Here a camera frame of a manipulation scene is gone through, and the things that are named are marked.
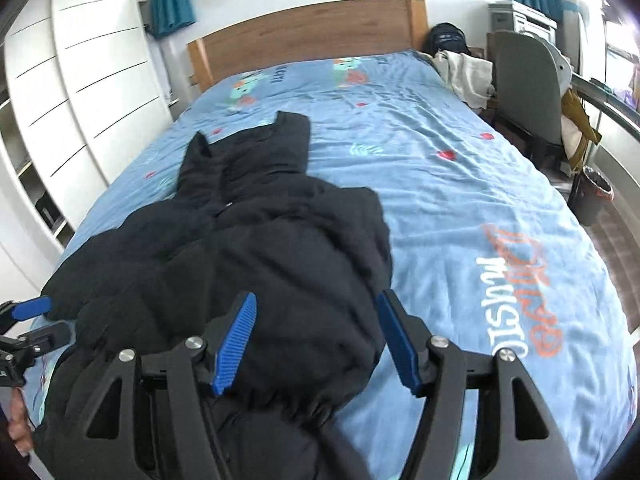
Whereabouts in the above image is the white printer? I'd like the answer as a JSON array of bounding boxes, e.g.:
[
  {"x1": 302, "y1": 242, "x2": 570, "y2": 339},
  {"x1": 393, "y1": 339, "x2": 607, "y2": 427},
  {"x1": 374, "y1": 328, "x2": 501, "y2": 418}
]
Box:
[{"x1": 488, "y1": 1, "x2": 558, "y2": 44}]

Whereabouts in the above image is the wooden headboard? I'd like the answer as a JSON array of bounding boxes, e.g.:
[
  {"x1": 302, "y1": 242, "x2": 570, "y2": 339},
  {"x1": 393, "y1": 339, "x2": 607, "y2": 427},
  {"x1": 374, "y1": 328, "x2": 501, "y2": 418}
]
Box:
[{"x1": 188, "y1": 0, "x2": 430, "y2": 92}]

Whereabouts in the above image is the white cloth pile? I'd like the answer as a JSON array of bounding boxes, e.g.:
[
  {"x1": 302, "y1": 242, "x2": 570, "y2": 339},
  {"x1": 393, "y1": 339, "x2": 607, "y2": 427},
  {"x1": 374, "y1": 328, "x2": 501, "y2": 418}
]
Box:
[{"x1": 433, "y1": 51, "x2": 494, "y2": 110}]

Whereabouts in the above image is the black backpack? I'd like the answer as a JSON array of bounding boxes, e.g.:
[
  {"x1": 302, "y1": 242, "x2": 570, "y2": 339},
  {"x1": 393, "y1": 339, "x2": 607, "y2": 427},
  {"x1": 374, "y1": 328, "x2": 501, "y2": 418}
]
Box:
[{"x1": 425, "y1": 23, "x2": 471, "y2": 55}]

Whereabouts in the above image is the blue printed bed sheet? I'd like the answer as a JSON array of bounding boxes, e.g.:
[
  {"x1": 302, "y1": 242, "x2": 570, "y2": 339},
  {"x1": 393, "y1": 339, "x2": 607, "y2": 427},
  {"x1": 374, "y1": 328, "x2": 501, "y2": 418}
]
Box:
[{"x1": 62, "y1": 51, "x2": 637, "y2": 479}]

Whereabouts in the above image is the white desk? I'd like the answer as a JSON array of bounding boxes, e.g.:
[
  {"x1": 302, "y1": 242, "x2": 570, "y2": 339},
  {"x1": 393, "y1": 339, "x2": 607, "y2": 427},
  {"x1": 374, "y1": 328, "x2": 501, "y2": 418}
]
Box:
[{"x1": 572, "y1": 74, "x2": 639, "y2": 221}]

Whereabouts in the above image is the mustard yellow garment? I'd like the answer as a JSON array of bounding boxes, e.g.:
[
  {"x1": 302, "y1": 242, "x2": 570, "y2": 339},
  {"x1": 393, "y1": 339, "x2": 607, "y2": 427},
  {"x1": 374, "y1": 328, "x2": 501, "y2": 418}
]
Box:
[{"x1": 561, "y1": 89, "x2": 602, "y2": 174}]

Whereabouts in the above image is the black puffer jacket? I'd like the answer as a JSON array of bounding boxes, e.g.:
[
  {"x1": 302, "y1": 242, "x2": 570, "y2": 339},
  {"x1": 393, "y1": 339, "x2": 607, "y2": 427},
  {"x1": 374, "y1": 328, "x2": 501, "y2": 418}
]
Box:
[{"x1": 35, "y1": 112, "x2": 393, "y2": 479}]

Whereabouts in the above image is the white wardrobe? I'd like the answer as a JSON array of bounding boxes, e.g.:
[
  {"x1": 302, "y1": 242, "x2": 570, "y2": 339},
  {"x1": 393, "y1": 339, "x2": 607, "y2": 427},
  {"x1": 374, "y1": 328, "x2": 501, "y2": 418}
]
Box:
[{"x1": 4, "y1": 0, "x2": 171, "y2": 252}]

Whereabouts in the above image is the person's left hand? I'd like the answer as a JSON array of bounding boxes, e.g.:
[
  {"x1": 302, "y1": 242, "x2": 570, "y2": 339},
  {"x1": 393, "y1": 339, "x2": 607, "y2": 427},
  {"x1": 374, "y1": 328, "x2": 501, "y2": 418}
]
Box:
[{"x1": 8, "y1": 388, "x2": 34, "y2": 456}]

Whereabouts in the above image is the grey office chair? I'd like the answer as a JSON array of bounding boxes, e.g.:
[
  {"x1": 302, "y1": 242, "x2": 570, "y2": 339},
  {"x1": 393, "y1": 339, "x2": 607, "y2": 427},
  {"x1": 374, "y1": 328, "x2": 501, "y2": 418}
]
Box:
[{"x1": 492, "y1": 30, "x2": 573, "y2": 168}]

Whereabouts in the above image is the black waste bin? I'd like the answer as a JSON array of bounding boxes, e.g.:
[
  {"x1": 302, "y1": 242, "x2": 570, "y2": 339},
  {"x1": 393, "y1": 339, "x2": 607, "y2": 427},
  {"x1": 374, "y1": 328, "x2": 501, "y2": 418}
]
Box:
[{"x1": 568, "y1": 166, "x2": 615, "y2": 226}]

